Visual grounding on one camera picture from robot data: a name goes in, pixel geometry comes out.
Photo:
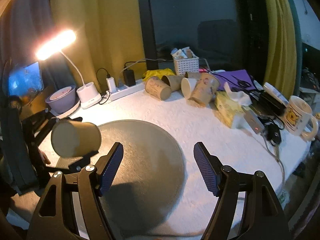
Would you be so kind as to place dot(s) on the yellow cloth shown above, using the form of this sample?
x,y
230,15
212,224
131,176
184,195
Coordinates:
x,y
159,73

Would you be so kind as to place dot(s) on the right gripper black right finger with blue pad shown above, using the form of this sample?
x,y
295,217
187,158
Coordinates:
x,y
262,216

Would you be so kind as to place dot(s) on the grey remote with button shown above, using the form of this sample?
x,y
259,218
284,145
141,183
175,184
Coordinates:
x,y
255,124

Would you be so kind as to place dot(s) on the yellow curtain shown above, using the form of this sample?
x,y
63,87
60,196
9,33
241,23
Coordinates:
x,y
282,56
108,34

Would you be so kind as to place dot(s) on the white inside paper cup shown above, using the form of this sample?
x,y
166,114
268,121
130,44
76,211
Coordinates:
x,y
187,86

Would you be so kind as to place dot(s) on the white plate under bowl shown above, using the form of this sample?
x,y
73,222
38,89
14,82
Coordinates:
x,y
68,112

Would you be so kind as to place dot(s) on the patterned paper cup lying left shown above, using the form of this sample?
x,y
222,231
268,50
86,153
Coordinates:
x,y
156,87

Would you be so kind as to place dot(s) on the purple bowl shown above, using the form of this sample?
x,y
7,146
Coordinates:
x,y
62,100

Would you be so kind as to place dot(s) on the white power strip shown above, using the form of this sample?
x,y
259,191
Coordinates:
x,y
127,90

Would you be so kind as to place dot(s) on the yellow tissue box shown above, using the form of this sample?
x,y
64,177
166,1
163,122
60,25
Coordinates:
x,y
231,106

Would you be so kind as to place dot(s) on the blue lit screen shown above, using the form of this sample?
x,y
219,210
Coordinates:
x,y
26,80

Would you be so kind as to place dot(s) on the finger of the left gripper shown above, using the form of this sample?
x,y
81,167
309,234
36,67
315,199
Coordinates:
x,y
74,164
70,119

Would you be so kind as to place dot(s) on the black window frame post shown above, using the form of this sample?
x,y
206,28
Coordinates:
x,y
148,35

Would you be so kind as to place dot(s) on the patterned paper cup leaning right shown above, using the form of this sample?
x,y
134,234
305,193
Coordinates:
x,y
205,89

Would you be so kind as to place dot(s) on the black power adapter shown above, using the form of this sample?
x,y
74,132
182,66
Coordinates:
x,y
129,77

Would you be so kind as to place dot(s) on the white desk lamp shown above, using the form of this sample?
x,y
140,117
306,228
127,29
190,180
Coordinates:
x,y
87,93

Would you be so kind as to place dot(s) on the yellow curtain left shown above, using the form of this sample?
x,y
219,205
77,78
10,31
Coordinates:
x,y
108,34

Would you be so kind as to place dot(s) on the white tube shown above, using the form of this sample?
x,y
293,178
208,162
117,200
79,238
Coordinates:
x,y
272,91

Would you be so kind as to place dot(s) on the black box device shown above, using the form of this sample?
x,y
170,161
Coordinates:
x,y
271,104

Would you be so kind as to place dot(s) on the plain brown paper cup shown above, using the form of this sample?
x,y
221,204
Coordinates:
x,y
75,139

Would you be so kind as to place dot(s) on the yellow curtain right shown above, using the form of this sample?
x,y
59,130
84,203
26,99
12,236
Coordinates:
x,y
282,56

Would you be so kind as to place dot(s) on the white plastic basket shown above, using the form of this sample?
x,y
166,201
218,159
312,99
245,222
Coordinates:
x,y
186,65

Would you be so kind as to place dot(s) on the black car key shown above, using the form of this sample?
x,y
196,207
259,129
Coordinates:
x,y
272,134

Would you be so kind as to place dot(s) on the brown paper cup lying behind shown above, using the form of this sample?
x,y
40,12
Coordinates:
x,y
174,81

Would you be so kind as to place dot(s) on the round grey placemat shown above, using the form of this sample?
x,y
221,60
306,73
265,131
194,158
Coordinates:
x,y
150,178

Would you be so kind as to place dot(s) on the white charger plug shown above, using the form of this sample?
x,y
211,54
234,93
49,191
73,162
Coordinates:
x,y
111,85

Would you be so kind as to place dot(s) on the black scissors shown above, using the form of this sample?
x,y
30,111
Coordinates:
x,y
242,83

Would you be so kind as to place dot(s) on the white bear mug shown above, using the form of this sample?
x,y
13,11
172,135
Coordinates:
x,y
299,120

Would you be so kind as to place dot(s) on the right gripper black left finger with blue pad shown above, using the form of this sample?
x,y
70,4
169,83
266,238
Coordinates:
x,y
54,216

